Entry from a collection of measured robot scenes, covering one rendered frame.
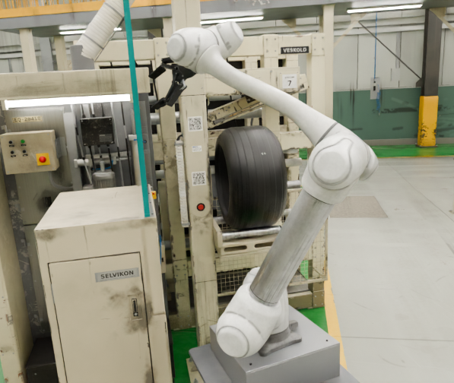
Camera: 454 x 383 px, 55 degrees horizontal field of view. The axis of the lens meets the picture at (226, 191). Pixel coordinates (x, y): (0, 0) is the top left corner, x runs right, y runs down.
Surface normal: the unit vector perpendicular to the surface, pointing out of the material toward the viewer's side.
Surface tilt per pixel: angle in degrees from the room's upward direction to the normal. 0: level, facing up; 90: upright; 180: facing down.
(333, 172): 81
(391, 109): 90
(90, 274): 90
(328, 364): 90
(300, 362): 90
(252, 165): 65
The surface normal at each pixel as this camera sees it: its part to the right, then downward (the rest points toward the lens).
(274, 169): 0.18, -0.10
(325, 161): -0.36, 0.11
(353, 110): -0.14, 0.25
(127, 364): 0.21, 0.22
